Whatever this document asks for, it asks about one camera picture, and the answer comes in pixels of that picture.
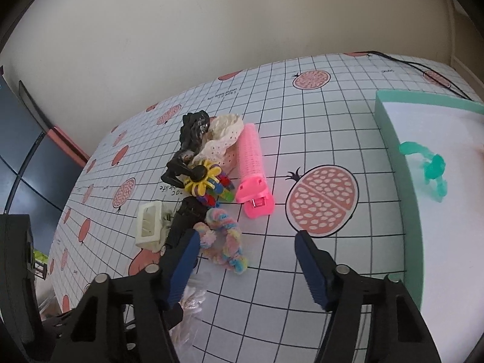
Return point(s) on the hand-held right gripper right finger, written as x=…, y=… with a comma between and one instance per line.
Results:
x=312, y=268

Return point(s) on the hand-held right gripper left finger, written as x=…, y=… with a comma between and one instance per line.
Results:
x=183, y=264

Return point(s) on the pink hair roller clip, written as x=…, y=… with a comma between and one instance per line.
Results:
x=250, y=166

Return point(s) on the teal-edged white tray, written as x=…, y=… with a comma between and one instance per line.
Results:
x=446, y=234

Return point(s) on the clear plastic bag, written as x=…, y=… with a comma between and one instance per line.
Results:
x=191, y=302

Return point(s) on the pastel rainbow scrunchie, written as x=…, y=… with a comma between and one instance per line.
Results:
x=227, y=242

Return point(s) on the cream rectangular claw clip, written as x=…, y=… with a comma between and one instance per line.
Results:
x=151, y=227

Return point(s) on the multicoloured hair clips bundle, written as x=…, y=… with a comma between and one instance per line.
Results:
x=223, y=191

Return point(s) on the yellow flower claw clip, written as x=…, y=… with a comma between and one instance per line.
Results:
x=200, y=181

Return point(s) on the dark cabinet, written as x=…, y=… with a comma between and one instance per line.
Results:
x=19, y=151

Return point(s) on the pomegranate print grid tablecloth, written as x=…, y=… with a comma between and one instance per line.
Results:
x=321, y=140

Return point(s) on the cream lace scrunchie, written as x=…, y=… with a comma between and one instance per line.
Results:
x=227, y=132

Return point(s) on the teal hair claw clip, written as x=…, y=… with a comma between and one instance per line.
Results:
x=431, y=166

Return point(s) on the pink padded rail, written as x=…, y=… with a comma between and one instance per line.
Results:
x=70, y=145

